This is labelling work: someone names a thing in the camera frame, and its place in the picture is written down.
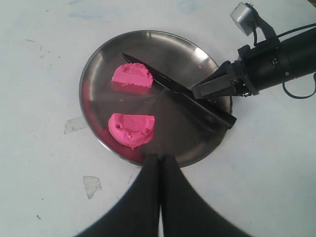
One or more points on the black knife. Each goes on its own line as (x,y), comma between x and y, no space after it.
(201,108)

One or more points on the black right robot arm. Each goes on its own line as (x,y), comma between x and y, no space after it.
(301,51)

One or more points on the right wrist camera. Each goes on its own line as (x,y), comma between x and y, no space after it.
(247,19)

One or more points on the pink dough piece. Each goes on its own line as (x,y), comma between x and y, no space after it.
(133,74)

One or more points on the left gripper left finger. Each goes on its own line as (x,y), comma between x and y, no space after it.
(136,214)

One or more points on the round stainless steel plate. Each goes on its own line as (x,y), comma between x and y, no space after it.
(177,131)

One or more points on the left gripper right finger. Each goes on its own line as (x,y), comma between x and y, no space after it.
(184,212)

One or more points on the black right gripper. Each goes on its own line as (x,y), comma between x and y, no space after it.
(256,69)

